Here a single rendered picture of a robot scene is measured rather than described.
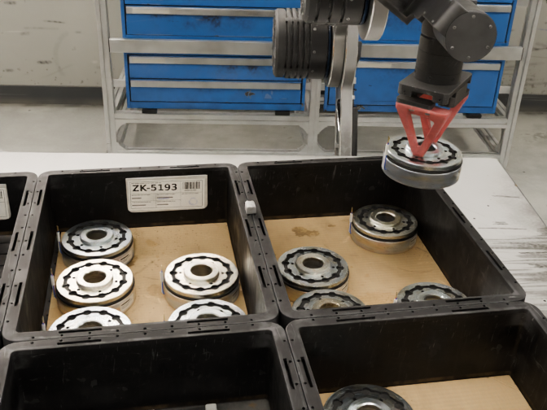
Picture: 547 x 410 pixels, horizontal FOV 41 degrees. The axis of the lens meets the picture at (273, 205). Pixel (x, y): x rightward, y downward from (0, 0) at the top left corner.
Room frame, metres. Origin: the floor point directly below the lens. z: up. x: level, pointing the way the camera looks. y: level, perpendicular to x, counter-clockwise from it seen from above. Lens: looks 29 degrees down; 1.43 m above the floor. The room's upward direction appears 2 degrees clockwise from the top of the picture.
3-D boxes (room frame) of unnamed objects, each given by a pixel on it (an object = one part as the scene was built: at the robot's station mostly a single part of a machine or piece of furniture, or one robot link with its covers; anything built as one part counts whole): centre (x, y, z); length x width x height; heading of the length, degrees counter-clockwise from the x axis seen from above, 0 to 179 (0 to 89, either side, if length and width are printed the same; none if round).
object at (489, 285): (0.86, -0.12, 0.87); 0.40 x 0.30 x 0.11; 11
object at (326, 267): (0.85, -0.06, 0.86); 0.05 x 0.05 x 0.01
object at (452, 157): (0.88, -0.20, 1.03); 0.10 x 0.10 x 0.01
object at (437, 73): (0.88, -0.20, 1.15); 0.10 x 0.07 x 0.07; 151
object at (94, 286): (0.79, 0.24, 0.86); 0.05 x 0.05 x 0.01
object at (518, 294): (0.86, -0.12, 0.92); 0.40 x 0.30 x 0.02; 11
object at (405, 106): (0.87, -0.19, 1.08); 0.07 x 0.07 x 0.09; 61
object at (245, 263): (0.80, 0.17, 0.87); 0.40 x 0.30 x 0.11; 11
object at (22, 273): (0.80, 0.17, 0.92); 0.40 x 0.30 x 0.02; 11
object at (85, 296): (0.79, 0.24, 0.86); 0.10 x 0.10 x 0.01
